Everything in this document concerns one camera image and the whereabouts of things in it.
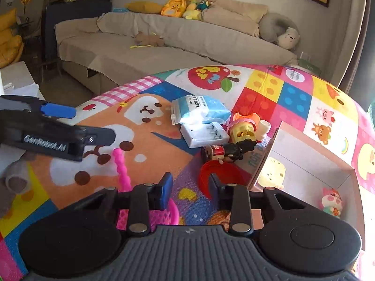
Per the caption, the pink plastic basket scoop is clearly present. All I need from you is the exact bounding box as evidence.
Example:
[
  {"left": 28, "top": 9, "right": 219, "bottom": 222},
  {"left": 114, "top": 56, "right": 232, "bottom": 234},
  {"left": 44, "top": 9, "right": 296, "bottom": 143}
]
[{"left": 112, "top": 148, "right": 180, "bottom": 231}]

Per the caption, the wooden doll red shirt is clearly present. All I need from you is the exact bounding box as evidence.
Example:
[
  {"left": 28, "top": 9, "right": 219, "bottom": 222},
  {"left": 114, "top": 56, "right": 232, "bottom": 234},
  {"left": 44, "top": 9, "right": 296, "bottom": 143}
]
[{"left": 200, "top": 143, "right": 244, "bottom": 164}]

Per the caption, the pink unicorn squeeze toy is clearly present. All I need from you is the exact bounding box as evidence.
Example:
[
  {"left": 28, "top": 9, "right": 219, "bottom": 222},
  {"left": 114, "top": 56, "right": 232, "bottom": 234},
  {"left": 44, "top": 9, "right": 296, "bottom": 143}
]
[{"left": 320, "top": 188, "right": 343, "bottom": 218}]

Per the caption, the yellow cheese toy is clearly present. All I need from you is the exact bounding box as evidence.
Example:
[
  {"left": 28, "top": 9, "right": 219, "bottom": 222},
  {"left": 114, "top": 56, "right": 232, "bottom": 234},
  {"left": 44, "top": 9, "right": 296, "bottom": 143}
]
[{"left": 257, "top": 157, "right": 286, "bottom": 190}]

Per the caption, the gloved left hand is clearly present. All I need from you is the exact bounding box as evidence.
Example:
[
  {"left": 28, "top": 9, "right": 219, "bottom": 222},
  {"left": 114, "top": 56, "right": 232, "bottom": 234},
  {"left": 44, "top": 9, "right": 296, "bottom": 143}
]
[{"left": 1, "top": 150, "right": 35, "bottom": 218}]

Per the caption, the red plastic bowl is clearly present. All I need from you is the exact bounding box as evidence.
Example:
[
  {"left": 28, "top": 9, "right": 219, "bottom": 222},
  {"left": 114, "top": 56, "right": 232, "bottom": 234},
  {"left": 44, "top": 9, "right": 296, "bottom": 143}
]
[{"left": 197, "top": 160, "right": 252, "bottom": 199}]

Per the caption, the white battery charger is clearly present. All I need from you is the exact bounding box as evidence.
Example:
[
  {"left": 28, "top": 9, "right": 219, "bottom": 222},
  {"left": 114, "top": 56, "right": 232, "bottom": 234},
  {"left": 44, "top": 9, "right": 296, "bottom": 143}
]
[{"left": 180, "top": 122, "right": 229, "bottom": 148}]

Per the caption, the colourful play mat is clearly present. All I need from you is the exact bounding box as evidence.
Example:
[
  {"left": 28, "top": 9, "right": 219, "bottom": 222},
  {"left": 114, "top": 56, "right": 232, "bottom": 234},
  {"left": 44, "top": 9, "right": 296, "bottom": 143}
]
[{"left": 1, "top": 65, "right": 374, "bottom": 280}]

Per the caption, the beige covered sofa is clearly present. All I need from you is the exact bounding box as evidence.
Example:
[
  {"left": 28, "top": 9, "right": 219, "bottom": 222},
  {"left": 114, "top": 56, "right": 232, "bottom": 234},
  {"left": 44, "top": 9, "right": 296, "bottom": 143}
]
[{"left": 54, "top": 11, "right": 297, "bottom": 95}]

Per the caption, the pink cardboard box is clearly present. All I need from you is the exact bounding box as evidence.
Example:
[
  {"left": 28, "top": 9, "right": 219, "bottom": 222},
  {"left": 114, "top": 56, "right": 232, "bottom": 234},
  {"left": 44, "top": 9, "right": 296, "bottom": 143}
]
[{"left": 248, "top": 122, "right": 366, "bottom": 250}]

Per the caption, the yellow doll pink dress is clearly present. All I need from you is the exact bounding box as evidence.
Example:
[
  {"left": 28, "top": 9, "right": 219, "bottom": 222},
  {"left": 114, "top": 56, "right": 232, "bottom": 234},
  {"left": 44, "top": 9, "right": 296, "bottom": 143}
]
[{"left": 227, "top": 112, "right": 271, "bottom": 153}]

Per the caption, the blue white tissue pack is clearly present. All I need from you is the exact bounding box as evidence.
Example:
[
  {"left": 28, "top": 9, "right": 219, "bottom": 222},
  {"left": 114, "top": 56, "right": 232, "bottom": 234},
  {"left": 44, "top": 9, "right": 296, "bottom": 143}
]
[{"left": 171, "top": 95, "right": 231, "bottom": 125}]

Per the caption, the brown plush toy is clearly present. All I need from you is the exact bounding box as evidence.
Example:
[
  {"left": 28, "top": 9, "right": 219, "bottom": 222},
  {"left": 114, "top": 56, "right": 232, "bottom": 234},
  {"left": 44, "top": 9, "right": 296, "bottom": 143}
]
[{"left": 135, "top": 32, "right": 164, "bottom": 47}]

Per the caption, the yellow pillow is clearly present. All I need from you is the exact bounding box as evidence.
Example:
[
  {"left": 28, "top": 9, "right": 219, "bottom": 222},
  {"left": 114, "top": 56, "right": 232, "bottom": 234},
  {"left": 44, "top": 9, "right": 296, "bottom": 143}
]
[{"left": 125, "top": 1, "right": 163, "bottom": 14}]

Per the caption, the yellow orange backpack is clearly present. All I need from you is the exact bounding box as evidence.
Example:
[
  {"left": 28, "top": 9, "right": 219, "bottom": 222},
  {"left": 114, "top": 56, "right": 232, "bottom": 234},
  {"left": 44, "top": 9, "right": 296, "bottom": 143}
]
[{"left": 161, "top": 0, "right": 187, "bottom": 18}]

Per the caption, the yellow duck plush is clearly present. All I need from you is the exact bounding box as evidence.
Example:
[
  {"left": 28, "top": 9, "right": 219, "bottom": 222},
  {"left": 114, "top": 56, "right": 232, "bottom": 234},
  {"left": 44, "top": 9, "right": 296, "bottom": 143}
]
[{"left": 182, "top": 0, "right": 202, "bottom": 21}]

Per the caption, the grey neck pillow bear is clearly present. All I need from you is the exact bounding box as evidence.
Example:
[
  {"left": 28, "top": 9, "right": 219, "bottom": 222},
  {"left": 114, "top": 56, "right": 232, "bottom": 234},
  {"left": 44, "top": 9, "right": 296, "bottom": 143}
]
[{"left": 259, "top": 13, "right": 300, "bottom": 50}]

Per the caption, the beige cushion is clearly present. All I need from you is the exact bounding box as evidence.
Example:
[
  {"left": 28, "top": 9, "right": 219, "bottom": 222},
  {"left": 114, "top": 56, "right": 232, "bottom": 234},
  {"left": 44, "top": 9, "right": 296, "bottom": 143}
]
[{"left": 202, "top": 0, "right": 268, "bottom": 37}]

